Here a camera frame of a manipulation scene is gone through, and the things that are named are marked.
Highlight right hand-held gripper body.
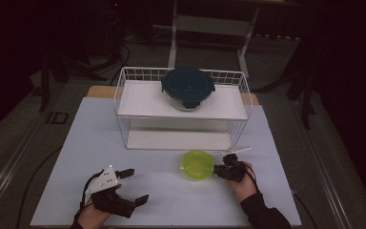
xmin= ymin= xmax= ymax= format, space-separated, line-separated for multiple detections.
xmin=220 ymin=145 xmax=254 ymax=183

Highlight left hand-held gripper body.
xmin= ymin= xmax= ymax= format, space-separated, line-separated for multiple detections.
xmin=84 ymin=164 xmax=138 ymax=219

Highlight yellow-green lidded container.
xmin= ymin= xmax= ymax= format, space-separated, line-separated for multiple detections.
xmin=180 ymin=150 xmax=216 ymax=181

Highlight white wire shelf rack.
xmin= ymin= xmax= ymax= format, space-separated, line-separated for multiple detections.
xmin=113 ymin=66 xmax=254 ymax=152

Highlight dark blue round lidded container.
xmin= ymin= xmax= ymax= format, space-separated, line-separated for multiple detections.
xmin=160 ymin=66 xmax=216 ymax=113

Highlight person's right hand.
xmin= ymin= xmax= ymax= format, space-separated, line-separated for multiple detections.
xmin=227 ymin=161 xmax=259 ymax=203

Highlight person's left hand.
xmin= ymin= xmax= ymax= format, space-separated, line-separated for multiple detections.
xmin=76 ymin=199 xmax=113 ymax=229

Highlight white table mat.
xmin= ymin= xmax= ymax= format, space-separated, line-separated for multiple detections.
xmin=30 ymin=96 xmax=303 ymax=228

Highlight black floor socket box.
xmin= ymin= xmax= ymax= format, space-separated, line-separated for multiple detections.
xmin=46 ymin=111 xmax=70 ymax=126

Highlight black metal stand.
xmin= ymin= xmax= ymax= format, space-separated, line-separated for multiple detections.
xmin=37 ymin=53 xmax=109 ymax=113
xmin=285 ymin=73 xmax=317 ymax=130

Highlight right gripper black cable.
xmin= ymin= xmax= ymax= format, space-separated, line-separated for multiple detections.
xmin=245 ymin=162 xmax=262 ymax=194

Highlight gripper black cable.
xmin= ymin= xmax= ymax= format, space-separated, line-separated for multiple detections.
xmin=72 ymin=171 xmax=105 ymax=227
xmin=245 ymin=162 xmax=262 ymax=194

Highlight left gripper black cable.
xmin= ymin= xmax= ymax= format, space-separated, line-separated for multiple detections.
xmin=72 ymin=171 xmax=105 ymax=227

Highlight black floor cable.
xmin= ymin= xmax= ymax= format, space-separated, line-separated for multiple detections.
xmin=13 ymin=144 xmax=63 ymax=229
xmin=290 ymin=187 xmax=319 ymax=229

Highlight metal floor rail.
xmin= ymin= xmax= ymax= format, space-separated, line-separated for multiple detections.
xmin=0 ymin=122 xmax=46 ymax=213
xmin=289 ymin=99 xmax=356 ymax=229

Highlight black cable bundle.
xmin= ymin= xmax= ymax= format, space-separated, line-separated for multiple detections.
xmin=85 ymin=41 xmax=132 ymax=85

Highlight white metal desk frame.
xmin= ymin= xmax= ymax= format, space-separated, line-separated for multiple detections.
xmin=152 ymin=0 xmax=299 ymax=79

